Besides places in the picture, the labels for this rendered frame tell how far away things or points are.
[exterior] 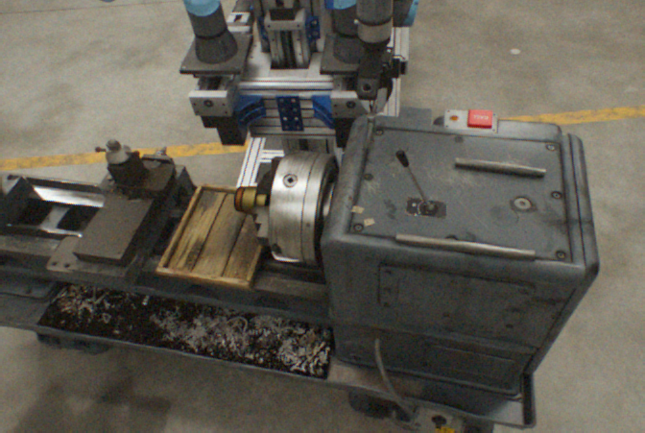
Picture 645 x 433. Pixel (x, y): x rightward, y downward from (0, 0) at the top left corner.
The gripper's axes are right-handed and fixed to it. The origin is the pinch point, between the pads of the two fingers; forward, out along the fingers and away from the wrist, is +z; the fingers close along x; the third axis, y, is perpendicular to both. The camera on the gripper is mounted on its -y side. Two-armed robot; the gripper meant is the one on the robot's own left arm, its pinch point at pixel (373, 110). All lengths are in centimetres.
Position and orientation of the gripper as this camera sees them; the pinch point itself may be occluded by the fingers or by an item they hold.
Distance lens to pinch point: 125.4
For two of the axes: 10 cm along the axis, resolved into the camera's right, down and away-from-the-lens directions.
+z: 0.9, 6.4, 7.6
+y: 2.2, -7.6, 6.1
